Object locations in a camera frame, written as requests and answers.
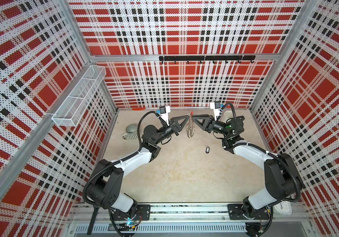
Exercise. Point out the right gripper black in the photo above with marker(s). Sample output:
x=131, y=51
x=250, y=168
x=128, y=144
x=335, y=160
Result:
x=208, y=123

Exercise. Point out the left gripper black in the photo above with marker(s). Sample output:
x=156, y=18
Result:
x=175, y=126

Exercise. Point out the key organizer with red handle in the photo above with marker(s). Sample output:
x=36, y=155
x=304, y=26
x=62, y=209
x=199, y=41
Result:
x=190, y=125

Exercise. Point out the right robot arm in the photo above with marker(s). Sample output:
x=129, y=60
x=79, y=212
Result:
x=282, y=181

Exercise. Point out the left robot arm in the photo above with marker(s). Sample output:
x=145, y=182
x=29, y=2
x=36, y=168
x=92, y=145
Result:
x=103, y=189

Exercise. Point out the white ceramic mug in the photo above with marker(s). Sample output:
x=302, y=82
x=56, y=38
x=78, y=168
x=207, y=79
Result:
x=227, y=114

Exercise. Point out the grey striped ceramic mug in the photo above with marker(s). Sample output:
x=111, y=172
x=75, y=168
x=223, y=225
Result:
x=131, y=132

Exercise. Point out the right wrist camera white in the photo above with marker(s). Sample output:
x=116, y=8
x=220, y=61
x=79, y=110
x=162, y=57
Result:
x=216, y=107

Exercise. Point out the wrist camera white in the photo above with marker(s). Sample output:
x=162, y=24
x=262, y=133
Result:
x=165, y=112
x=216, y=107

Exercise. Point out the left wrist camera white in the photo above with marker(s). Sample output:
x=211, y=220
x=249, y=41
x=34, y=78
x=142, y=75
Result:
x=165, y=112

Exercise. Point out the red marker at wall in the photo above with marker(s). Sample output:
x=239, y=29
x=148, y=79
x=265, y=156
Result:
x=138, y=109

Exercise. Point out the black wall hook rail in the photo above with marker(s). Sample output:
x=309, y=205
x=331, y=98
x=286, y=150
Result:
x=237, y=58

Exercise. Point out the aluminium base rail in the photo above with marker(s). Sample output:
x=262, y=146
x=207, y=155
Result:
x=189, y=219

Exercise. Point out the white wire mesh basket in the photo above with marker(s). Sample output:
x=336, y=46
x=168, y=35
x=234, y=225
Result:
x=74, y=106

